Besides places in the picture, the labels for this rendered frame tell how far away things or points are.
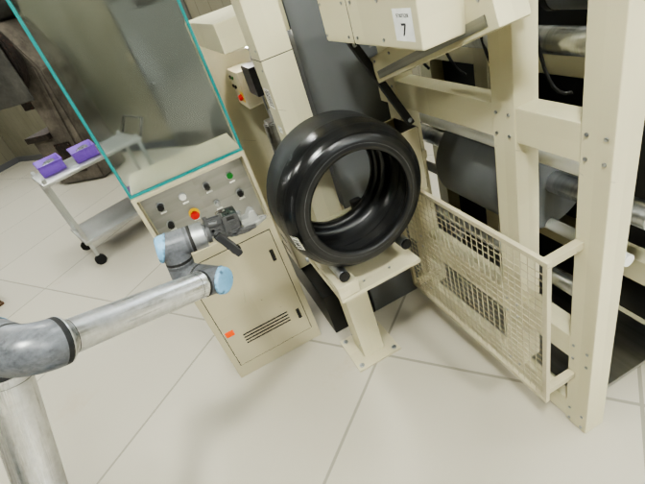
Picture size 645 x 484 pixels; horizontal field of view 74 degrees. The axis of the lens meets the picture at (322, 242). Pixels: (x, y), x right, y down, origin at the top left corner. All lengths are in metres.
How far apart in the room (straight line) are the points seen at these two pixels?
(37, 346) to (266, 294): 1.50
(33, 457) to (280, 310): 1.51
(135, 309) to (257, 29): 1.02
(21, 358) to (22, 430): 0.24
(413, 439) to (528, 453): 0.48
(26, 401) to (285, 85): 1.26
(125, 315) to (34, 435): 0.34
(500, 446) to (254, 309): 1.37
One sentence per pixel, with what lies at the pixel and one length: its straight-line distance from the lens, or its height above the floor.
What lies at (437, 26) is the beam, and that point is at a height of 1.68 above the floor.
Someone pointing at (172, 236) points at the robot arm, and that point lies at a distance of 1.46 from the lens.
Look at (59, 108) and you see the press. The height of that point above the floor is 1.15.
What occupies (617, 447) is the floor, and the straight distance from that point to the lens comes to 2.24.
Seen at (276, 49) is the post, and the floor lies 1.67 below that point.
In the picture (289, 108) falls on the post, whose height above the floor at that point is 1.46.
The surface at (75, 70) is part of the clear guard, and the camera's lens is 1.98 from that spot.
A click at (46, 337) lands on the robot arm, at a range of 1.11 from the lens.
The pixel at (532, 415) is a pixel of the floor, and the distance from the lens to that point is 2.27.
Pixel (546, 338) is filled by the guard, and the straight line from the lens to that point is 1.65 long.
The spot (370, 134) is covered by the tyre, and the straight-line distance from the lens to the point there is 1.45.
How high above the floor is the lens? 1.92
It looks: 33 degrees down
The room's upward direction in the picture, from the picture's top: 20 degrees counter-clockwise
